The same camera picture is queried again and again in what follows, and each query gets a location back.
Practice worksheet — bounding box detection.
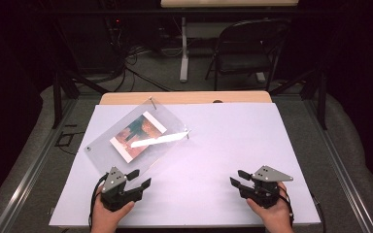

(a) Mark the colourful photo with white border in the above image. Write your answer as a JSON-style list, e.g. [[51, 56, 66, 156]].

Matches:
[[109, 111, 169, 164]]

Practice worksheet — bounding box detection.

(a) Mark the beige desk top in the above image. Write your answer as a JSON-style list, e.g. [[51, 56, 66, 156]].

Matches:
[[160, 0, 300, 9]]

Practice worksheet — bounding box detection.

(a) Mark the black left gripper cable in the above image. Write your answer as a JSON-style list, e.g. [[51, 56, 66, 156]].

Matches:
[[88, 173, 111, 231]]

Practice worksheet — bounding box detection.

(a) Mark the white desk leg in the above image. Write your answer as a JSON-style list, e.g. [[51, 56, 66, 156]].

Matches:
[[179, 17, 190, 83]]

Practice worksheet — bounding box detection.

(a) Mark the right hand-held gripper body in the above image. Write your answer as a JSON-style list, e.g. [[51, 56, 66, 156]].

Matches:
[[239, 165, 294, 210]]

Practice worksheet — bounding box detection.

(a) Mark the white table cover sheet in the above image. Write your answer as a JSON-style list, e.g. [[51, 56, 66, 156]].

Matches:
[[49, 102, 322, 228]]

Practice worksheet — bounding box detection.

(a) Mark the black metal stand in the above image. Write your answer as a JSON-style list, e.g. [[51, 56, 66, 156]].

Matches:
[[51, 68, 109, 129], [269, 68, 328, 131]]

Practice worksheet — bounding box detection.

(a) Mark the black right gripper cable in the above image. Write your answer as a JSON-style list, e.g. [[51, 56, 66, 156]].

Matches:
[[277, 185, 326, 233]]

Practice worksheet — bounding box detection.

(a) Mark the person's right hand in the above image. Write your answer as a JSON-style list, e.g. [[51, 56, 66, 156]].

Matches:
[[246, 181, 295, 233]]

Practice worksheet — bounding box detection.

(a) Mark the aluminium rail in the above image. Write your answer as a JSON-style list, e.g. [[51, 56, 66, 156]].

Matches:
[[303, 96, 371, 233], [0, 96, 80, 233]]

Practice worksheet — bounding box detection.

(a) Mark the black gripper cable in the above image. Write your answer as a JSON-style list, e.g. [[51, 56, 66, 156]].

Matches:
[[88, 173, 111, 231], [277, 185, 326, 233]]

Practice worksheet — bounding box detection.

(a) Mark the black folding chair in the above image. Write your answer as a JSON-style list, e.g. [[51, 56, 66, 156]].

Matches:
[[205, 18, 291, 92]]

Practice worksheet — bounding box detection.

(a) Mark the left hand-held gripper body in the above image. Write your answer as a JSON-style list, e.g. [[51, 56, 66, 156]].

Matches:
[[100, 166, 144, 213]]

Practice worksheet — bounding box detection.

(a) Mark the bundle of black cables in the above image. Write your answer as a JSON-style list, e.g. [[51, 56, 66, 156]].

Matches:
[[86, 17, 176, 94]]

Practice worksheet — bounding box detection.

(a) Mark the clear acrylic photo frame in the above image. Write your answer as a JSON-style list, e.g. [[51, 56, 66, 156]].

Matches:
[[84, 97, 190, 180]]

